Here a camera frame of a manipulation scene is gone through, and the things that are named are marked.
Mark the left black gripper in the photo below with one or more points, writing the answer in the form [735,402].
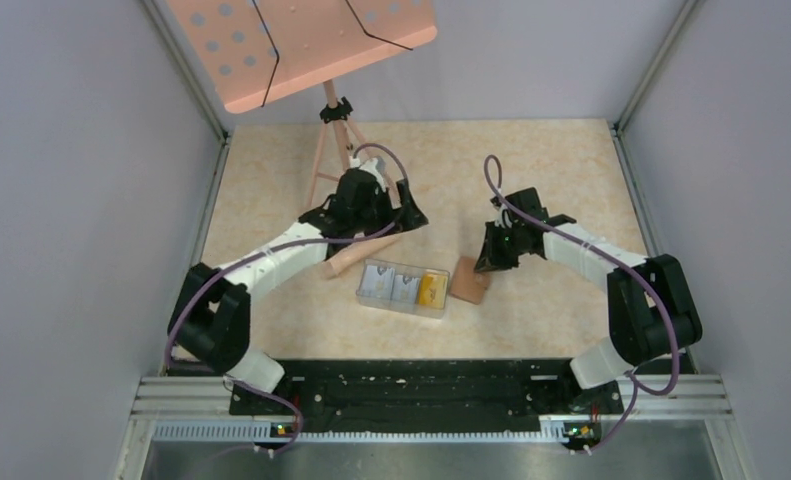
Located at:
[407,214]

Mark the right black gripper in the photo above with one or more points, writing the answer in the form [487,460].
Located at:
[491,259]

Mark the brown leather card holder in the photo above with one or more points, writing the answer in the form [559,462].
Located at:
[467,284]

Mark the clear plastic card box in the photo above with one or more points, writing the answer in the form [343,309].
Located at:
[411,309]

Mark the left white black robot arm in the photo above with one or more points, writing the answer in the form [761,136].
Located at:
[212,316]

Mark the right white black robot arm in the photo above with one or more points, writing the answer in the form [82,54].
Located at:
[650,308]

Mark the grey white credit card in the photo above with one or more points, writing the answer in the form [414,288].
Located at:
[377,281]

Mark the yellow credit card stack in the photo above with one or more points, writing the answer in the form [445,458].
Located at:
[432,290]

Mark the pink music stand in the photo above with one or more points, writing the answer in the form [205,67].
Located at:
[257,52]

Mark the pink cylindrical handle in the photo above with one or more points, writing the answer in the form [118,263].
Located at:
[355,253]

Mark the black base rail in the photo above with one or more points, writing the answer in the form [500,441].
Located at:
[429,396]

